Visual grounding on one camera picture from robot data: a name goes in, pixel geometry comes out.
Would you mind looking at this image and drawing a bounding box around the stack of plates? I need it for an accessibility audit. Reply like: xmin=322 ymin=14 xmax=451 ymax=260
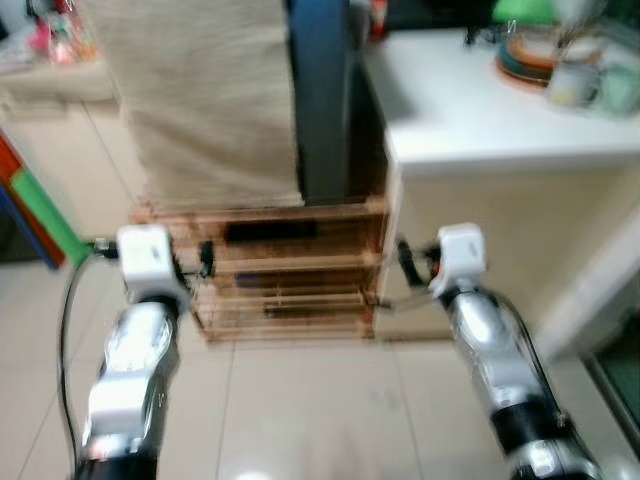
xmin=495 ymin=28 xmax=566 ymax=89

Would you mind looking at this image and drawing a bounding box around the white counter unit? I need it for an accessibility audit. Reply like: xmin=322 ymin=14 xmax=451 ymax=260
xmin=362 ymin=28 xmax=640 ymax=336

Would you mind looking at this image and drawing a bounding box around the dark grey upright panel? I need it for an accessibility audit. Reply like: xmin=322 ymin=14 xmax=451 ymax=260
xmin=286 ymin=0 xmax=353 ymax=204

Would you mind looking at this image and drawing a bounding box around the blue flat board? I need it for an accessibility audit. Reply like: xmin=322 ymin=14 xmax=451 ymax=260
xmin=0 ymin=185 xmax=63 ymax=269

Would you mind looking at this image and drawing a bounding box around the red flat board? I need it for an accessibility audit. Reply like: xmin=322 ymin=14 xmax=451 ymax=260
xmin=0 ymin=130 xmax=26 ymax=186

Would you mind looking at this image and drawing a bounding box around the green flat board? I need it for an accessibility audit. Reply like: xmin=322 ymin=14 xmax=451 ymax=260
xmin=0 ymin=135 xmax=93 ymax=269

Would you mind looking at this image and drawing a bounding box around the small red object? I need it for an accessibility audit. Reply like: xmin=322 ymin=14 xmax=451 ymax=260
xmin=369 ymin=0 xmax=390 ymax=42

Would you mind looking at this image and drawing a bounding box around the grey mug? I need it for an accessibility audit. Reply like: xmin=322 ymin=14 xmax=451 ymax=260
xmin=546 ymin=58 xmax=603 ymax=109

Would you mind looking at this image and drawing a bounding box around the ribbed beige cloth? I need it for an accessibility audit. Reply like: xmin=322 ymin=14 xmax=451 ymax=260
xmin=82 ymin=0 xmax=305 ymax=211

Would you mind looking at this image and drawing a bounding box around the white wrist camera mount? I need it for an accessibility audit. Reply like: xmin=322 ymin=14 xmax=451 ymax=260
xmin=430 ymin=223 xmax=489 ymax=299
xmin=117 ymin=225 xmax=191 ymax=304

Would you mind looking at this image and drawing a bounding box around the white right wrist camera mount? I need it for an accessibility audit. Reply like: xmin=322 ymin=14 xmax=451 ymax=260
xmin=430 ymin=223 xmax=489 ymax=299

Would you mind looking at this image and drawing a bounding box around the pink plastic item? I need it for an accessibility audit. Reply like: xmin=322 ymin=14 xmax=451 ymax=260
xmin=28 ymin=0 xmax=99 ymax=63

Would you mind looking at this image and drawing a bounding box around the green bowl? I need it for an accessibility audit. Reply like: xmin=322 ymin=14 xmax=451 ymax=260
xmin=491 ymin=0 xmax=558 ymax=27

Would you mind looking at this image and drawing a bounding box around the pale green mug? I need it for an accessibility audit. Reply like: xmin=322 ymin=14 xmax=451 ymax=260
xmin=600 ymin=65 xmax=640 ymax=117

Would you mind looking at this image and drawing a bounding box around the beige kitchen cabinet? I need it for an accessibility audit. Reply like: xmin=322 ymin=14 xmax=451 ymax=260
xmin=0 ymin=60 xmax=141 ymax=241

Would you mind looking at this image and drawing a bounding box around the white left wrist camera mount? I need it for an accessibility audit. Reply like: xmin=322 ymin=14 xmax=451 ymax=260
xmin=117 ymin=225 xmax=191 ymax=304

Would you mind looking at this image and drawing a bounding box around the wooden slatted rack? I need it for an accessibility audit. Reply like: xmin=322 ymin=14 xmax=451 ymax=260
xmin=132 ymin=198 xmax=393 ymax=346

